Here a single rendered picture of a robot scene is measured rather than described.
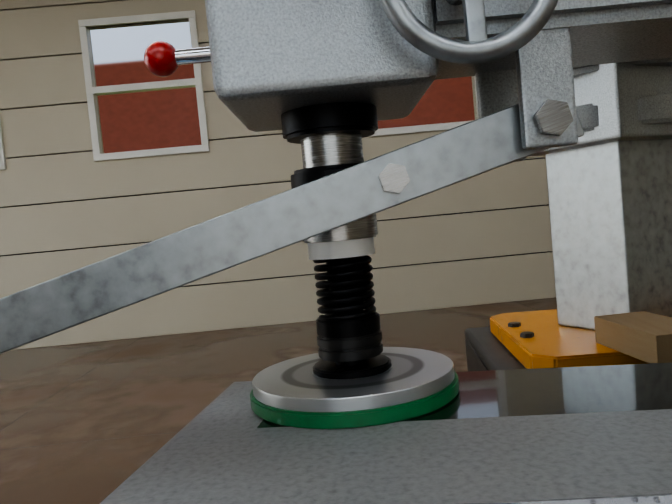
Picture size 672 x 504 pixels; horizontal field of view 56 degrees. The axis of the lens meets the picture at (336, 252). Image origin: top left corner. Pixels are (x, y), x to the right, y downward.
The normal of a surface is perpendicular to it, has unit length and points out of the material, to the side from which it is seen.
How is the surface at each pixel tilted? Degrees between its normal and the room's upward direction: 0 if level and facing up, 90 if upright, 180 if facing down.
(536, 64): 90
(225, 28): 90
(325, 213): 90
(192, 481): 0
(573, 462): 0
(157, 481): 0
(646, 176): 90
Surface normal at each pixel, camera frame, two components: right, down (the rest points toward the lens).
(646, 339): -0.99, 0.10
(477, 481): -0.09, -0.99
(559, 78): 0.00, 0.05
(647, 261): 0.44, 0.00
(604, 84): -0.89, 0.11
